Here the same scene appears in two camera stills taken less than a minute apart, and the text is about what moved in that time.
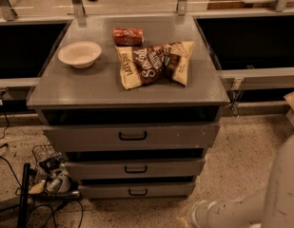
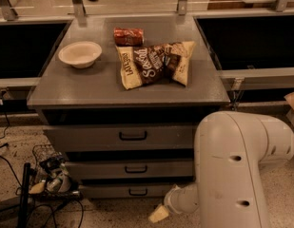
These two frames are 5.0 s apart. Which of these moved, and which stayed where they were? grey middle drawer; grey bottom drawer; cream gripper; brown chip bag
Moved: cream gripper
Stayed: grey middle drawer; brown chip bag; grey bottom drawer
